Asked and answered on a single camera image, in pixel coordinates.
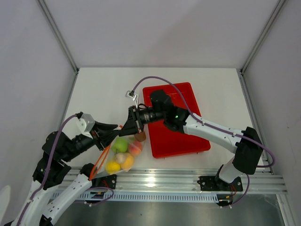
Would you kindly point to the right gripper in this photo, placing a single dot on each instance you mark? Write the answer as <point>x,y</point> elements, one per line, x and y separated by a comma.
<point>131,126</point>

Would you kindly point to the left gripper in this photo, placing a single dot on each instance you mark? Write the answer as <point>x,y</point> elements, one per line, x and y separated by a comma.
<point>106,137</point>

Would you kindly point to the brown kiwi fruit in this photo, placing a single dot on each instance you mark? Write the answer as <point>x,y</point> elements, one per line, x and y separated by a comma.
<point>140,137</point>

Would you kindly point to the green apple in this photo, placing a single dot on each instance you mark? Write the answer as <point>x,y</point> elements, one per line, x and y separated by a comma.
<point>120,145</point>

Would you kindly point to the pink peach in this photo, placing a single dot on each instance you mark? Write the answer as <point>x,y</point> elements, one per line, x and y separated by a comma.
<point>135,148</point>

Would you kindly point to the clear zip top bag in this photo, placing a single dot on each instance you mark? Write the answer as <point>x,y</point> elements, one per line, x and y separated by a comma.
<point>98,170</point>

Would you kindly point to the beige garlic bulb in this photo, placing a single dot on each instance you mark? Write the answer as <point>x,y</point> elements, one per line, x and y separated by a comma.
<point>120,158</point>

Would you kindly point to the yellow bumpy gourd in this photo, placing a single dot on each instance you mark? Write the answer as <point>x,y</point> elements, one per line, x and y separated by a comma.
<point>112,167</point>

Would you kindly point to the orange fruit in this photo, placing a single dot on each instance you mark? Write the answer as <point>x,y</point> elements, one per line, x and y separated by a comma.
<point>128,162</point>

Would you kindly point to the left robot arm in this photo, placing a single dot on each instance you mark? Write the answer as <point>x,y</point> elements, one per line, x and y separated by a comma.
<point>39,209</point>

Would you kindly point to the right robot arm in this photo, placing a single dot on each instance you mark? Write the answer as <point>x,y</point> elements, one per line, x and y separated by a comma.
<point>244,144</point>

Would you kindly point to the red plastic tray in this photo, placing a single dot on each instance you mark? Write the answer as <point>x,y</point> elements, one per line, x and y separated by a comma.
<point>166,143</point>

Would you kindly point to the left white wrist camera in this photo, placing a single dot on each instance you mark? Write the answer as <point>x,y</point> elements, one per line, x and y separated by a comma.
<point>85,124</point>

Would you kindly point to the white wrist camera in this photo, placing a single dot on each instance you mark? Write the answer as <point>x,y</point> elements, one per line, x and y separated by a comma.
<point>85,124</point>
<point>133,96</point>

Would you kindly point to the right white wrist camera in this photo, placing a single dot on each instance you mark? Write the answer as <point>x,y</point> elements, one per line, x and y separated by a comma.
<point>133,96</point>

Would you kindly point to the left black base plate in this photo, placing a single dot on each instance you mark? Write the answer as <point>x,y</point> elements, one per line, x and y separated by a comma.
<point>109,181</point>

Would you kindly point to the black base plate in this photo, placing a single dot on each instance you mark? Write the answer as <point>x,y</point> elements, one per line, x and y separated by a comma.
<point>109,181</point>
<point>211,183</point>

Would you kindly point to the aluminium mounting rail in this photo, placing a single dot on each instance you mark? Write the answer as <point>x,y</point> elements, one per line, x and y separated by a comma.
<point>185,181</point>

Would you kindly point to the slotted cable duct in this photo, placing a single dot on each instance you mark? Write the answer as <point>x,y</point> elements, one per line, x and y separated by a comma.
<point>146,197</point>

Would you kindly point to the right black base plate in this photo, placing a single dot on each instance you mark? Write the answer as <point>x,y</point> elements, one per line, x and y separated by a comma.
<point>211,183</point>

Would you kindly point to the right aluminium frame post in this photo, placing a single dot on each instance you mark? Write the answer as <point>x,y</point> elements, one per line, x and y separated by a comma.
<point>263,34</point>

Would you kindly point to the aluminium frame post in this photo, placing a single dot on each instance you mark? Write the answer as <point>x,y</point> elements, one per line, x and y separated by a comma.
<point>263,34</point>
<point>57,34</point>

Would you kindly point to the left aluminium frame post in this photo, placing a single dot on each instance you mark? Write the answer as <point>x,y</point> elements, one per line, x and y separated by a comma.
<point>57,34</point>

